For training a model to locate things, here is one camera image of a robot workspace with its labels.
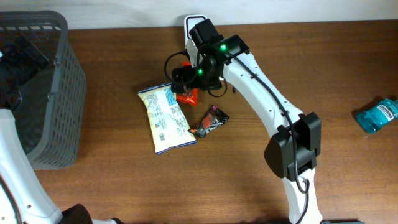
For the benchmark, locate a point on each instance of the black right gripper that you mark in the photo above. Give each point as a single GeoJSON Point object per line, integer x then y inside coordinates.
{"type": "Point", "coordinates": [179, 78]}

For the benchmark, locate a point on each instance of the red candy bag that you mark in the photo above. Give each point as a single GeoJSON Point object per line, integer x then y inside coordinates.
{"type": "Point", "coordinates": [184, 94]}

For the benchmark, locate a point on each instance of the cream blue snack bag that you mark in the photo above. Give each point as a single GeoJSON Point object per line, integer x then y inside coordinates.
{"type": "Point", "coordinates": [167, 121]}

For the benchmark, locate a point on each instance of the blue mouthwash bottle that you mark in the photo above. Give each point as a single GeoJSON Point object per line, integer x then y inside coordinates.
{"type": "Point", "coordinates": [372, 120]}

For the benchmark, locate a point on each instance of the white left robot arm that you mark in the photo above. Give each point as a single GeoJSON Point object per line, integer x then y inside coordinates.
{"type": "Point", "coordinates": [23, 199]}

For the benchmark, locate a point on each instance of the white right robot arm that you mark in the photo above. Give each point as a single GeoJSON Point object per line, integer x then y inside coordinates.
{"type": "Point", "coordinates": [295, 137]}

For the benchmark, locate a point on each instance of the white barcode scanner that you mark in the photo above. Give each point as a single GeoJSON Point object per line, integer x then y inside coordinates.
{"type": "Point", "coordinates": [189, 22]}

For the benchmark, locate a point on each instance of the black red snack packet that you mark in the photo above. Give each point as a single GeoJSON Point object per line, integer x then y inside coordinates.
{"type": "Point", "coordinates": [213, 118]}

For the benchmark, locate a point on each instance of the grey plastic basket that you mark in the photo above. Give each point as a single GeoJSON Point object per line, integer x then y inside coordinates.
{"type": "Point", "coordinates": [49, 117]}

